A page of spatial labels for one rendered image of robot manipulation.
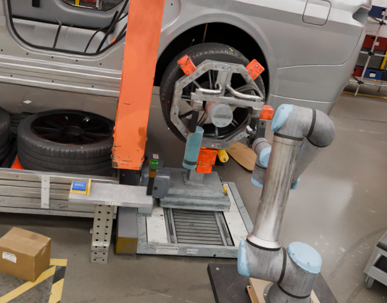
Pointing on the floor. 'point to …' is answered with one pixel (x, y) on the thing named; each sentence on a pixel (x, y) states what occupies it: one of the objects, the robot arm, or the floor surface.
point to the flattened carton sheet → (242, 155)
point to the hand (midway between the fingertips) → (251, 126)
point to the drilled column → (102, 233)
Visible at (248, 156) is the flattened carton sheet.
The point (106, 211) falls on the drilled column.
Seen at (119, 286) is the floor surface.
